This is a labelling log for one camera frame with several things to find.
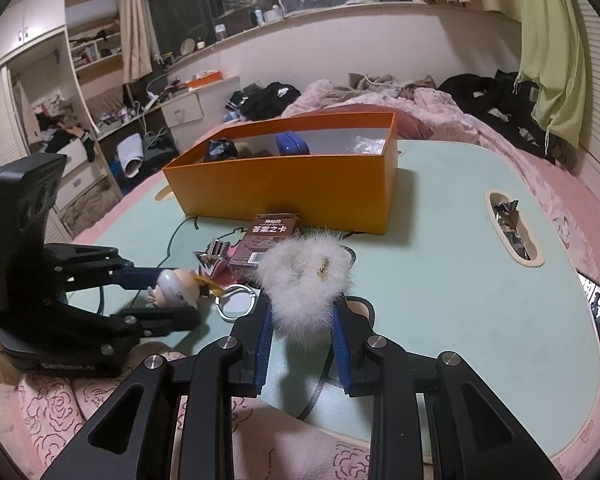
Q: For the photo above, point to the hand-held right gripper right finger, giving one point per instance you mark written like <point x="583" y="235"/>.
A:
<point x="341" y="355"/>

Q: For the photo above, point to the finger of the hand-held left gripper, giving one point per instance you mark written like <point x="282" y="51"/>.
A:
<point x="155" y="321"/>
<point x="140" y="278"/>

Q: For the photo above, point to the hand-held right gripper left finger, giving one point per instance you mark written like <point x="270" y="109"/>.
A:
<point x="264" y="340"/>

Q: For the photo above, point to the white fluffy pompom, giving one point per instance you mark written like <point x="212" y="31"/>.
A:
<point x="305" y="280"/>

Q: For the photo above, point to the brown card box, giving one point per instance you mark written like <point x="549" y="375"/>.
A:
<point x="265" y="240"/>

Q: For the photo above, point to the black pouch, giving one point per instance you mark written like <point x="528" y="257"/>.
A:
<point x="219" y="150"/>

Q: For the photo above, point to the orange cardboard box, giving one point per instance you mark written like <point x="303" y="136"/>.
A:
<point x="280" y="190"/>

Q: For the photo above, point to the blue tin box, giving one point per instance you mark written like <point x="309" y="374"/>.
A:
<point x="292" y="144"/>

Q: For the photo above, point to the bubble bundle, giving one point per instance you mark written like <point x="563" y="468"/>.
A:
<point x="369" y="146"/>

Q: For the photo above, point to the mint cartoon printed desktop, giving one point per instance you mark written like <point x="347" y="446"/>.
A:
<point x="430" y="285"/>

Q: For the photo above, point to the white drawer unit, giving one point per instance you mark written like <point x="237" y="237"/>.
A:
<point x="80" y="175"/>

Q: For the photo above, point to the silver foil wrapper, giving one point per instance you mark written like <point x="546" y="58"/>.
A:
<point x="211" y="257"/>

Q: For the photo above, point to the white rolled mat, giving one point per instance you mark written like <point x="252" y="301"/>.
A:
<point x="131" y="157"/>

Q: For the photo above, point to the white wardrobe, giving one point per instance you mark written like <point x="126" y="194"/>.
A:
<point x="15" y="75"/>

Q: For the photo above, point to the white bookshelf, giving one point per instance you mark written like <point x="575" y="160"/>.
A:
<point x="97" y="75"/>

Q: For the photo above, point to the white desk with drawer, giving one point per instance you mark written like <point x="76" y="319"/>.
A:
<point x="190" y="107"/>

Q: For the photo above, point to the orange tray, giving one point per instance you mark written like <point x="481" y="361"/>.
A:
<point x="204" y="80"/>

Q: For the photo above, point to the white air conditioner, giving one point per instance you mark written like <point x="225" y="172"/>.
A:
<point x="91" y="12"/>

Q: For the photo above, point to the crumpled foil wrappers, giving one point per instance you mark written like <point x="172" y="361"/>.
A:
<point x="511" y="230"/>

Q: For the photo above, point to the black and white clothes pile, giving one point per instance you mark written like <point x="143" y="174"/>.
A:
<point x="265" y="100"/>

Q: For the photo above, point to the round mirror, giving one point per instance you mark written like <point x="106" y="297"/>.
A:
<point x="187" y="47"/>

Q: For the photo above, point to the dusty red pillow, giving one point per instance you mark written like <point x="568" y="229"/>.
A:
<point x="414" y="124"/>

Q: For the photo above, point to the pink floral bedding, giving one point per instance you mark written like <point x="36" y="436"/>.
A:
<point x="530" y="180"/>

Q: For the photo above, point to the black phone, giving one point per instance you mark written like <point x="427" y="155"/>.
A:
<point x="597" y="302"/>

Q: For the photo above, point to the brown crumpled cloth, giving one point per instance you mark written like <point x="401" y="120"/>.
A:
<point x="380" y="85"/>

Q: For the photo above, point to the green cap bottle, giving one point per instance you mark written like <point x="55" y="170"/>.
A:
<point x="257" y="16"/>

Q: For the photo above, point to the large black clothes pile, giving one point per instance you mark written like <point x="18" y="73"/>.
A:
<point x="495" y="105"/>

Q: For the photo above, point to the light green hanging cloth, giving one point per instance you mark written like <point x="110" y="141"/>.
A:
<point x="550" y="50"/>

